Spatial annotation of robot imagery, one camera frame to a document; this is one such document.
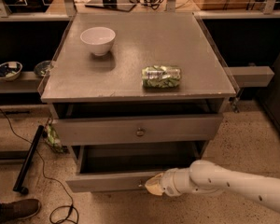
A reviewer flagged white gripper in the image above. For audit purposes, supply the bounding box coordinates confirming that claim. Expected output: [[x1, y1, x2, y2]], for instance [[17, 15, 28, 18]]
[[145, 168, 185, 197]]

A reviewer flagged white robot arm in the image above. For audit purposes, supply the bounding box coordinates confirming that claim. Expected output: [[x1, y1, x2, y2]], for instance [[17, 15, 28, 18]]
[[145, 160, 280, 213]]

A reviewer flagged grey top drawer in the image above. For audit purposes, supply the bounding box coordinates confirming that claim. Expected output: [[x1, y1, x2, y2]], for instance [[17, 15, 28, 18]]
[[53, 102, 223, 146]]

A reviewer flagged grey wooden drawer cabinet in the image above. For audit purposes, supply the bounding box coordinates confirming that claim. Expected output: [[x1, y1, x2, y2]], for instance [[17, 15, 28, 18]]
[[36, 12, 241, 161]]

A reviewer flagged green snack bag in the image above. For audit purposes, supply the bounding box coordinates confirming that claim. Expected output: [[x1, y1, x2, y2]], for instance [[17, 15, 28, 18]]
[[142, 65, 181, 89]]

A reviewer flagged green bag on floor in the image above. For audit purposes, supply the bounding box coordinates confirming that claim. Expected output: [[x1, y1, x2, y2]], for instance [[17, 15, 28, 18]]
[[45, 124, 64, 153]]

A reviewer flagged black metal bar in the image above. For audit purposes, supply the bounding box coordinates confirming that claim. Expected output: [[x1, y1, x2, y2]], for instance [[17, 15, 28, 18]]
[[13, 125, 44, 195]]

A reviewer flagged brown shoe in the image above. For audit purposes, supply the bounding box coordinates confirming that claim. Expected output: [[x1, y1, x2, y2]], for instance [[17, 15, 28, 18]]
[[0, 199, 41, 222]]

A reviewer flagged white ceramic bowl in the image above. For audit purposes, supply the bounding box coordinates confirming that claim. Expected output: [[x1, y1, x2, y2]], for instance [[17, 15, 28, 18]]
[[80, 27, 116, 56]]

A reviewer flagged dark small bowl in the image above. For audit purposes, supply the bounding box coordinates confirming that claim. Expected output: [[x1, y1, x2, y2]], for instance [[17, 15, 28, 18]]
[[34, 61, 52, 77]]

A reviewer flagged white bowl with items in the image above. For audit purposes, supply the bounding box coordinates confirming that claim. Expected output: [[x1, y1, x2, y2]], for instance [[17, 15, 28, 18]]
[[0, 62, 22, 81]]

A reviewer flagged black monitor stand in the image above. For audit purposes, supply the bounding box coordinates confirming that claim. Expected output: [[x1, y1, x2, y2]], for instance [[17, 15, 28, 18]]
[[85, 0, 136, 12]]

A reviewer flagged black floor cable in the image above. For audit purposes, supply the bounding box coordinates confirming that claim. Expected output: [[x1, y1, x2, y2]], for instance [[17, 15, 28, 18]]
[[0, 89, 80, 224]]

